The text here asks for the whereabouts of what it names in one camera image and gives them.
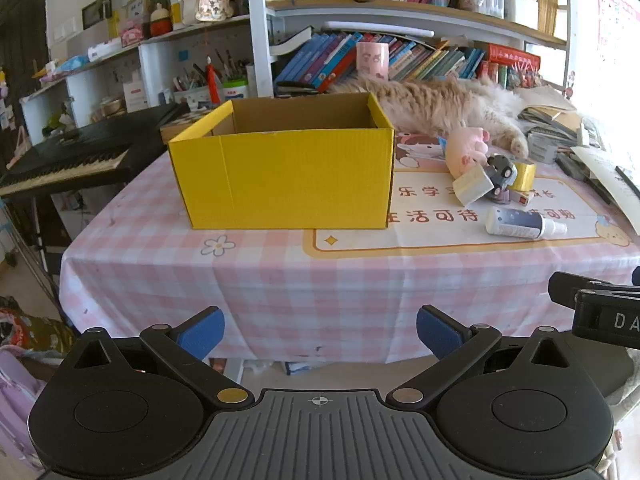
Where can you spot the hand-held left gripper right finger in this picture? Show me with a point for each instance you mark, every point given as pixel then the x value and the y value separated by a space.
pixel 440 332

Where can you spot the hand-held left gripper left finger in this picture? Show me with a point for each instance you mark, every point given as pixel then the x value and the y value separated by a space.
pixel 205 332

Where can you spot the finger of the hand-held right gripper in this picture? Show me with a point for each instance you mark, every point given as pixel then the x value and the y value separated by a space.
pixel 636 276
pixel 562 287

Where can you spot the white spray bottle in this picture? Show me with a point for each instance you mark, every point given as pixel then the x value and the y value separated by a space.
pixel 515 222

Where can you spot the small white red cube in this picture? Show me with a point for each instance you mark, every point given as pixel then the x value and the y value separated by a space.
pixel 521 199

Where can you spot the small purple box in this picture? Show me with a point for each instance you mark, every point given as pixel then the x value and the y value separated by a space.
pixel 501 196

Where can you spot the yellow tape roll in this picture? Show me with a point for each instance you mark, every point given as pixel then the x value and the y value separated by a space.
pixel 524 175

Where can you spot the round grey-blue toy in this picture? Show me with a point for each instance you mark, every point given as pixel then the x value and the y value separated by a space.
pixel 500 170

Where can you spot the white rectangular block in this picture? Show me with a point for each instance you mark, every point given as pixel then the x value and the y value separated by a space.
pixel 472 185

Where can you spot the yellow cardboard box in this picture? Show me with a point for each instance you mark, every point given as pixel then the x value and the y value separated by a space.
pixel 280 180

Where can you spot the pink plush pig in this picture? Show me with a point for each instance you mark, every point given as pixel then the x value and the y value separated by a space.
pixel 462 150

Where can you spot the printed cartoon desk mat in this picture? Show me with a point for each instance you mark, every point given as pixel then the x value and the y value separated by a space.
pixel 440 240

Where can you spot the white paper sheet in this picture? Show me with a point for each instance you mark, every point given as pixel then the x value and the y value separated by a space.
pixel 610 175

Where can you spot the stack of notebooks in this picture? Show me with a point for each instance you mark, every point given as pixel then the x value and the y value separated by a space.
pixel 550 120

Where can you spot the floral fabric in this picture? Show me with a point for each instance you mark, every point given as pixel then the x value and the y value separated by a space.
pixel 35 330

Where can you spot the black keyboard stand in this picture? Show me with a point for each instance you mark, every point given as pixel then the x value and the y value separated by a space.
pixel 47 230

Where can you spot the wooden chessboard box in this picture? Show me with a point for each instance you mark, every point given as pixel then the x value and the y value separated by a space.
pixel 180 122

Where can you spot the fluffy orange cat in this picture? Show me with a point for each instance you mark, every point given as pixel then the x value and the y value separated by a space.
pixel 440 105

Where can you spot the black electronic keyboard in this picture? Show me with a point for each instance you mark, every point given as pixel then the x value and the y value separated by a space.
pixel 75 152

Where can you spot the red flat box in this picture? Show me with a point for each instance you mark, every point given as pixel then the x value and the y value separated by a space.
pixel 515 55

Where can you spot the white pen holder with pens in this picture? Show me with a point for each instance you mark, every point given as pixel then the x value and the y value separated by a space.
pixel 192 92

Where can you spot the white wipes canister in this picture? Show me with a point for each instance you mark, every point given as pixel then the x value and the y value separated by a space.
pixel 235 91

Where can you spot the brass bowl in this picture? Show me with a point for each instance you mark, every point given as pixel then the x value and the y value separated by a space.
pixel 112 106

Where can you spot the white box with red label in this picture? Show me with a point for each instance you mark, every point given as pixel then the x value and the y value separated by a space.
pixel 135 95

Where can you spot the red tassel ornament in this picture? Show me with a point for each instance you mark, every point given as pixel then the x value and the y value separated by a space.
pixel 214 85

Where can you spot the white curved shelf unit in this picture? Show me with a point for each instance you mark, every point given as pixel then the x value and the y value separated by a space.
pixel 150 60

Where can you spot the pink printed cup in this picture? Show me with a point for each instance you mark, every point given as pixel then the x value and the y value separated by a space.
pixel 372 60

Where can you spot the white storage bin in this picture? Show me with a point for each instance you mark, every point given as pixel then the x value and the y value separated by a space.
pixel 520 10

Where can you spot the row of blue and green books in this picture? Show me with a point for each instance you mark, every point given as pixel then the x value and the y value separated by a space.
pixel 320 60

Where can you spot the blue packet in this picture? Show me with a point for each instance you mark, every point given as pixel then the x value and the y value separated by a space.
pixel 72 64

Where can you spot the white flat box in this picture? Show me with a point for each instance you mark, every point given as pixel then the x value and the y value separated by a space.
pixel 105 50

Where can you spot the tall white bookshelf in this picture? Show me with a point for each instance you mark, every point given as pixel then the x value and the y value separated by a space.
pixel 257 35

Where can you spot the pink cartoon box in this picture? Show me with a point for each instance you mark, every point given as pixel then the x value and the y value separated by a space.
pixel 132 34

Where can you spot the red round doll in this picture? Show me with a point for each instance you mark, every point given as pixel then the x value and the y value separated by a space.
pixel 161 25

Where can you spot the white under-shelf lamp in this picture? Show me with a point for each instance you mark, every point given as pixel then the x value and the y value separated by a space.
pixel 375 27

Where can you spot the yellow white carton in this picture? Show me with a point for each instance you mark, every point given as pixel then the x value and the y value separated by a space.
pixel 178 12

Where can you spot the pink wall poster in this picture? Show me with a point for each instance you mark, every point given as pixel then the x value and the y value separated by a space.
pixel 620 15

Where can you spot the black picture frame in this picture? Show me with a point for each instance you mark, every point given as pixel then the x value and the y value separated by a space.
pixel 95 12

